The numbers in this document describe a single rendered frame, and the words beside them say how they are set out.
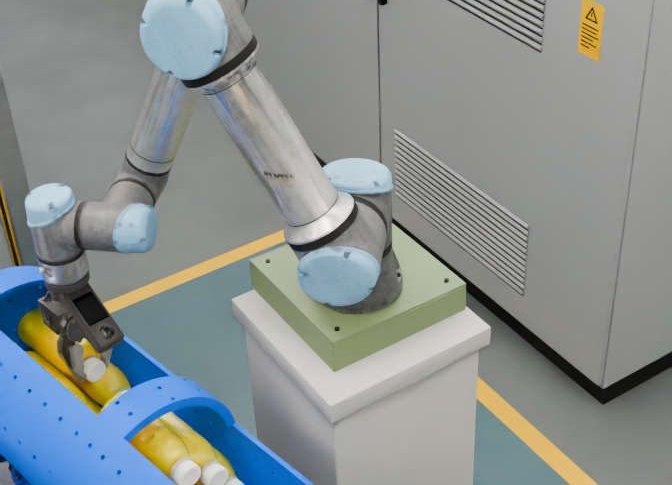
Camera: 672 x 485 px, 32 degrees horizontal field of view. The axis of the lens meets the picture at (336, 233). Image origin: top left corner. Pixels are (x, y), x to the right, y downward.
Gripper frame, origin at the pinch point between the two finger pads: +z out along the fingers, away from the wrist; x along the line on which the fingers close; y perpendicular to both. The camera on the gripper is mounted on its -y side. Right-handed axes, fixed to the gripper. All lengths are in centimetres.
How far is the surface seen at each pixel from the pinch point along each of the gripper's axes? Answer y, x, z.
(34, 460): -13.3, 19.3, -3.5
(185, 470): -33.6, 5.9, -6.1
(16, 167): 73, -28, 5
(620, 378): -10, -153, 102
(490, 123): 42, -155, 39
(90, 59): 283, -169, 109
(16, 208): 74, -26, 15
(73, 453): -21.0, 16.4, -8.6
